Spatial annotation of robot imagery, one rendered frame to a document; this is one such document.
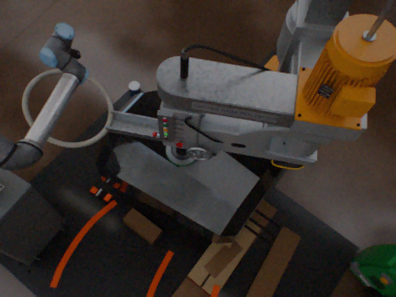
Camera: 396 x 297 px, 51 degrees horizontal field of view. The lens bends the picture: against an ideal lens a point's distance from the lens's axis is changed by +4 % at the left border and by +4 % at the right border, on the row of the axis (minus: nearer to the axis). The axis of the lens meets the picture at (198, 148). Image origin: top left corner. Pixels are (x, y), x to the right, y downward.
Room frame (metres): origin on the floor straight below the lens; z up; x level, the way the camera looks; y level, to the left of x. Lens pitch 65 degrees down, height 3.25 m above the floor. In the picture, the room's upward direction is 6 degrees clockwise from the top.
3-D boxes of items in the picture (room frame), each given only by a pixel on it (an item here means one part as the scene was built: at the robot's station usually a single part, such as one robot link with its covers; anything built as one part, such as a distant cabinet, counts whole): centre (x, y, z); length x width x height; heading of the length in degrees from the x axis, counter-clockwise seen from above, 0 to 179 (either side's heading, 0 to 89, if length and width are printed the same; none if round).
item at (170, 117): (0.98, 0.18, 1.38); 0.08 x 0.03 x 0.28; 86
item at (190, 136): (1.08, 0.02, 1.32); 0.36 x 0.22 x 0.45; 86
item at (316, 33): (1.69, -0.59, 1.36); 0.35 x 0.35 x 0.41
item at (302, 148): (1.04, -0.56, 1.35); 0.19 x 0.19 x 0.20
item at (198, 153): (0.96, -0.01, 1.20); 0.15 x 0.10 x 0.15; 86
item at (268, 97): (1.06, -0.25, 1.62); 0.96 x 0.25 x 0.17; 86
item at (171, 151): (1.09, 0.10, 0.88); 0.21 x 0.21 x 0.01
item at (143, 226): (0.76, 0.37, 0.07); 0.30 x 0.12 x 0.12; 58
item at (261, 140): (1.04, -0.29, 1.31); 0.74 x 0.23 x 0.49; 86
